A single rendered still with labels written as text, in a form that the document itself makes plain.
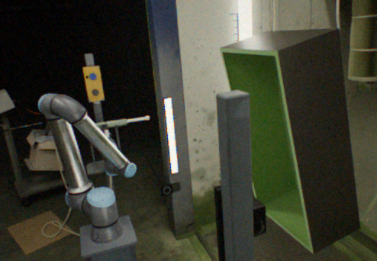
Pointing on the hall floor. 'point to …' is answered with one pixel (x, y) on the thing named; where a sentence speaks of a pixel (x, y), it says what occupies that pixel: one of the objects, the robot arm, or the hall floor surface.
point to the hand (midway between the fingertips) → (104, 133)
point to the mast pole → (236, 174)
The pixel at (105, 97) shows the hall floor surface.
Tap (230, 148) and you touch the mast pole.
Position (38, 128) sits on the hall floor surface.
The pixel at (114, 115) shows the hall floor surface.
